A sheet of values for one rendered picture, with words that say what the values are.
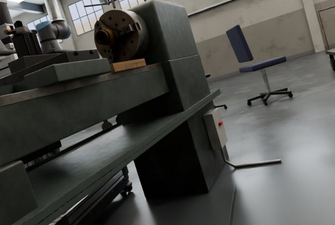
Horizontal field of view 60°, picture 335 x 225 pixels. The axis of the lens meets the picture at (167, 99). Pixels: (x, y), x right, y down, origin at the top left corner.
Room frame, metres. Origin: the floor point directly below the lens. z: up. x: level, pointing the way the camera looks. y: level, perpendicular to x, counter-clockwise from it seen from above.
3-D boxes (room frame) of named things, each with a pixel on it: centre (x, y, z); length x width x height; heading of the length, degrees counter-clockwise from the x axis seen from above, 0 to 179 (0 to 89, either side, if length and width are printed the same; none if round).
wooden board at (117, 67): (1.54, 0.28, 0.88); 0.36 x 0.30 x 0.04; 64
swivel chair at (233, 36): (4.16, -1.40, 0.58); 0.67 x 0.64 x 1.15; 75
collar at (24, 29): (1.27, 0.51, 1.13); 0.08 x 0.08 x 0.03
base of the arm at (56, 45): (2.13, 0.70, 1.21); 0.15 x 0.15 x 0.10
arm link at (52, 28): (2.14, 0.69, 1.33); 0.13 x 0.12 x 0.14; 150
